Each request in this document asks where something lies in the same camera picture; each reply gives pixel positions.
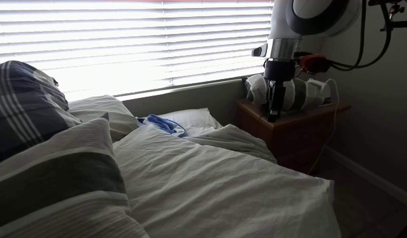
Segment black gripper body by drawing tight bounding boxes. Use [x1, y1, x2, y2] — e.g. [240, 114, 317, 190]
[261, 58, 297, 90]

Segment white bed sheet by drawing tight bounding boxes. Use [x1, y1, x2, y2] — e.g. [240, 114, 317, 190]
[185, 123, 279, 165]

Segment grey striped bolster pillow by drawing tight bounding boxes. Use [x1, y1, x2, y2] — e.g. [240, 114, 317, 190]
[244, 71, 335, 112]

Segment wooden nightstand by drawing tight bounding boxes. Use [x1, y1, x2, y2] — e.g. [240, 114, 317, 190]
[235, 97, 353, 176]

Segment white mattress cover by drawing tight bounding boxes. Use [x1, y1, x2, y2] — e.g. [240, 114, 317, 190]
[157, 107, 223, 138]

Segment large white pillow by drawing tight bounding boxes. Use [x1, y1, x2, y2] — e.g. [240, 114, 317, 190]
[111, 124, 343, 238]

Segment blue striped cloth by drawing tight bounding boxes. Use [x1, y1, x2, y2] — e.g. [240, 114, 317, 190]
[138, 112, 189, 139]

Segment white window blinds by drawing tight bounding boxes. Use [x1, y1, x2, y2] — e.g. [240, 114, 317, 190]
[0, 0, 275, 102]

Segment small cream pillow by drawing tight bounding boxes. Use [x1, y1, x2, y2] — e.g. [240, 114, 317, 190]
[67, 94, 141, 143]

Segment grey white striped pillow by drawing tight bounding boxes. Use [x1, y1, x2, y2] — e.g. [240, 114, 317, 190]
[0, 111, 150, 238]

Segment navy plaid pillow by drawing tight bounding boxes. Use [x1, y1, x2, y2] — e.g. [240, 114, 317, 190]
[0, 60, 82, 165]

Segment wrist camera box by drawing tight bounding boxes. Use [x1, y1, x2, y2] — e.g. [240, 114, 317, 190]
[249, 42, 271, 60]

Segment thin white cable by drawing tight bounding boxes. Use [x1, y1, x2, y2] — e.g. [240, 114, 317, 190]
[306, 78, 342, 175]

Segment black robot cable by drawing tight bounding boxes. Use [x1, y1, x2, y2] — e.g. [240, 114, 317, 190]
[294, 0, 395, 74]

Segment black camera stand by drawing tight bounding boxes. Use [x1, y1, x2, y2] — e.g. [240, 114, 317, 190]
[366, 0, 407, 33]

